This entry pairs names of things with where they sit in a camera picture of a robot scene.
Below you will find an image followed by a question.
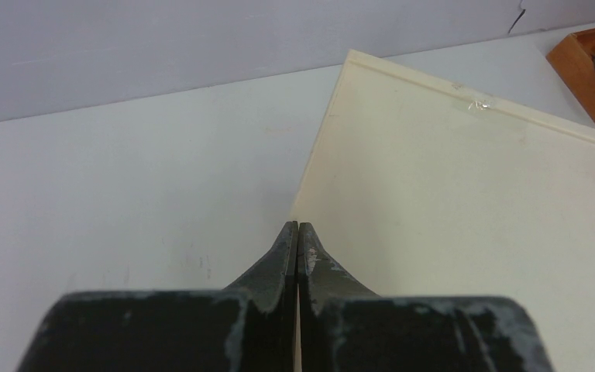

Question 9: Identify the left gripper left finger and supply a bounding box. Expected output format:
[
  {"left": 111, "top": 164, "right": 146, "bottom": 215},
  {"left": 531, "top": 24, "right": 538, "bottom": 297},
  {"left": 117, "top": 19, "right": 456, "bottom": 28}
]
[{"left": 18, "top": 222, "right": 298, "bottom": 371}]

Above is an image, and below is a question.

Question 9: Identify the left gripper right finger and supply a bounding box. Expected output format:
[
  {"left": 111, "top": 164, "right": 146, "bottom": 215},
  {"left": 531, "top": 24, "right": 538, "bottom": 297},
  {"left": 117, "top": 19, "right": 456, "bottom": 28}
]
[{"left": 298, "top": 222, "right": 553, "bottom": 371}]

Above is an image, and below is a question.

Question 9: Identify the cream drawer organizer cabinet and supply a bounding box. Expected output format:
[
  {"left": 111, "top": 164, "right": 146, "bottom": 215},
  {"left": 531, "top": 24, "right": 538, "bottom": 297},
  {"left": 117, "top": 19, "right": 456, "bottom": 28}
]
[{"left": 291, "top": 50, "right": 595, "bottom": 371}]

